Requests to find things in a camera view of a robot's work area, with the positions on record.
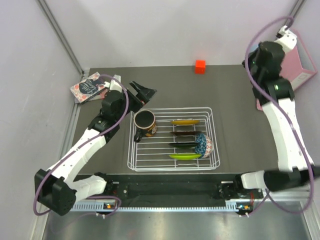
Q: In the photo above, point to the blue white patterned bowl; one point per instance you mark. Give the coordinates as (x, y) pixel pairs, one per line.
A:
(204, 145)

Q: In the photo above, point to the yellow patterned plate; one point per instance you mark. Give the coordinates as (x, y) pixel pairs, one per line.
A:
(185, 122)

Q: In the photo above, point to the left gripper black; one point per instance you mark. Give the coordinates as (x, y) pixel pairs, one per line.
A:
(139, 101)

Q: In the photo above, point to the orange cube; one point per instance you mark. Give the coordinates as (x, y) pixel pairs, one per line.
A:
(200, 67)

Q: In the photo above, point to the pink ring binder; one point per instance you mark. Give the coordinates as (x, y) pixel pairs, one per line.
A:
(285, 58)

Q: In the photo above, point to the white wire dish rack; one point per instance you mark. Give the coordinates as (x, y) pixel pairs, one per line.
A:
(151, 154)

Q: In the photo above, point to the aluminium frame post left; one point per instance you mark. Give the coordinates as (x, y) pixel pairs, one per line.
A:
(43, 5)

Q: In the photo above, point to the lime green plate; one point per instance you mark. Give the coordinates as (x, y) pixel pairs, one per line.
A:
(185, 156)

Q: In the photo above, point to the red floral plate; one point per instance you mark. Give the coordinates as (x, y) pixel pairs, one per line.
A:
(185, 133)

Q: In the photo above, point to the pink book underneath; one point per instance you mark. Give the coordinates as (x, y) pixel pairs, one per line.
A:
(99, 96)

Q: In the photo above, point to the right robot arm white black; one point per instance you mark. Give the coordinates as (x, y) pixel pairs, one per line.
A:
(277, 100)

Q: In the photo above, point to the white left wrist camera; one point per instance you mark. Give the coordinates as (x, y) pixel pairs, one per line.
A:
(113, 85)

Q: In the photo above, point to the black plate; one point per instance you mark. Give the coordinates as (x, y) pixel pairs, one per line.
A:
(183, 145)

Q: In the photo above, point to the aluminium frame post right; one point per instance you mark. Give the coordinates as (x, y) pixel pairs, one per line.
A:
(296, 8)

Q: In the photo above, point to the aluminium frame post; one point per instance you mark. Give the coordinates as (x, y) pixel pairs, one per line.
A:
(43, 5)
(296, 8)

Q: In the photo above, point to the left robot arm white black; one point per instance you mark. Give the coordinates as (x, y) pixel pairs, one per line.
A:
(56, 187)

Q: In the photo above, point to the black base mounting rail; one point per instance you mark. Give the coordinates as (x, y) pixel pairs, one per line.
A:
(174, 190)

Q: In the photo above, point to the Little Women book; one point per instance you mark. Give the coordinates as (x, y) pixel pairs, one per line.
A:
(87, 88)

